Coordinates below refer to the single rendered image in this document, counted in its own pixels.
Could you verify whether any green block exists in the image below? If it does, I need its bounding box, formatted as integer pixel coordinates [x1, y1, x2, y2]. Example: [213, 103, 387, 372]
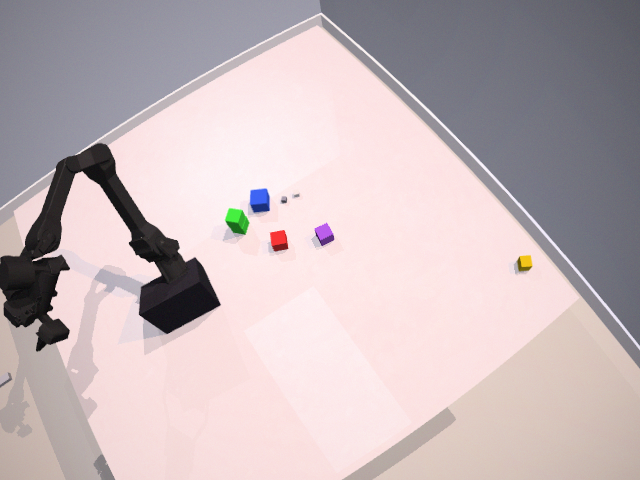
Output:
[225, 208, 246, 229]
[230, 216, 250, 235]

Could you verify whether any red block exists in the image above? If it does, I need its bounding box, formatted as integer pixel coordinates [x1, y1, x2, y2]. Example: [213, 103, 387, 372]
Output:
[270, 230, 288, 252]

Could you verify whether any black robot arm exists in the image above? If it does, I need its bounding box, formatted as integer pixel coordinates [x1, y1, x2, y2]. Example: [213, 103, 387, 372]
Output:
[0, 143, 189, 328]

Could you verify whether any small yellow block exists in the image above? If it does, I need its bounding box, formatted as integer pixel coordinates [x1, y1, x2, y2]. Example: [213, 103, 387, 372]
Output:
[517, 255, 532, 271]

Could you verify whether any purple block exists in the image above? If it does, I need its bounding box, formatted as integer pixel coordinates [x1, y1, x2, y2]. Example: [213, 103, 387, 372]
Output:
[314, 223, 335, 246]

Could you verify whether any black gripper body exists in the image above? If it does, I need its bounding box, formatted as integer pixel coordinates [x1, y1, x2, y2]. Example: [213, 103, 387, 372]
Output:
[2, 285, 70, 345]

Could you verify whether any blue block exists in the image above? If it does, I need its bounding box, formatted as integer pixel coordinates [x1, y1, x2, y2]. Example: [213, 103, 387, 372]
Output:
[250, 188, 270, 212]

